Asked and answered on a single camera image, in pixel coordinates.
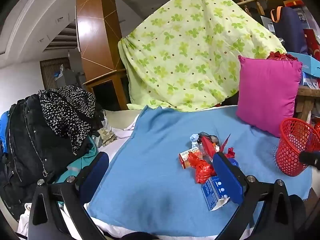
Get navy bag orange handles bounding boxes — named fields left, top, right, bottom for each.
left=270, top=6, right=308, bottom=55

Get blue white flat pack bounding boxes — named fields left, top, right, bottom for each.
left=301, top=71, right=320, bottom=89

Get red packet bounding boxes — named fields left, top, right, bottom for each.
left=200, top=135, right=218, bottom=158

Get white sheet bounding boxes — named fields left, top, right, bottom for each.
left=17, top=120, right=140, bottom=240

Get red wrapper scrap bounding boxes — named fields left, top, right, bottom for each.
left=220, top=134, right=237, bottom=159

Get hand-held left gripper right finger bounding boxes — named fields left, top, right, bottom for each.
left=212, top=152, right=307, bottom=240

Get green clover print quilt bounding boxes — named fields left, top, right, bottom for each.
left=118, top=0, right=287, bottom=112

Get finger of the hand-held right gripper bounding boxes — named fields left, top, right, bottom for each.
left=299, top=151, right=320, bottom=170

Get wooden lattice panel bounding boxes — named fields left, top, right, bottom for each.
left=40, top=57, right=72, bottom=90

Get pile of dark clothes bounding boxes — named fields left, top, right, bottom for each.
left=0, top=94, right=93, bottom=220

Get beige printed cloth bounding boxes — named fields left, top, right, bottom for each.
left=96, top=127, right=118, bottom=147

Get orange carton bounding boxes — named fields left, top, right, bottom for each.
left=178, top=148, right=200, bottom=170

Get dark red gift box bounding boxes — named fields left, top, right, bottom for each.
left=304, top=29, right=320, bottom=60

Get bright blue garment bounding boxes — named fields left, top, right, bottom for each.
left=0, top=111, right=10, bottom=153

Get grey cabinet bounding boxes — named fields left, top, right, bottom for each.
left=54, top=65, right=87, bottom=88

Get shiny red plastic bag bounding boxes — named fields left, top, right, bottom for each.
left=266, top=51, right=299, bottom=62

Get blue white carton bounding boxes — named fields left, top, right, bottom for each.
left=201, top=175, right=230, bottom=212

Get blue blanket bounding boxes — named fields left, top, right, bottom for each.
left=87, top=105, right=313, bottom=238

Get red mesh basket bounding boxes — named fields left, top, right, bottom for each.
left=276, top=117, right=320, bottom=177

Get teal garment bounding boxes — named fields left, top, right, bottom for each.
left=56, top=142, right=98, bottom=205

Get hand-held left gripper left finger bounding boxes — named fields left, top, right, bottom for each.
left=28, top=152, right=110, bottom=240

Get magenta pillow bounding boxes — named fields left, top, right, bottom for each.
left=236, top=55, right=303, bottom=138

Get cream cushion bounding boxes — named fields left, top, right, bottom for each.
left=104, top=109, right=140, bottom=130

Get light blue shoe box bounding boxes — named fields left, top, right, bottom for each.
left=286, top=52, right=320, bottom=78

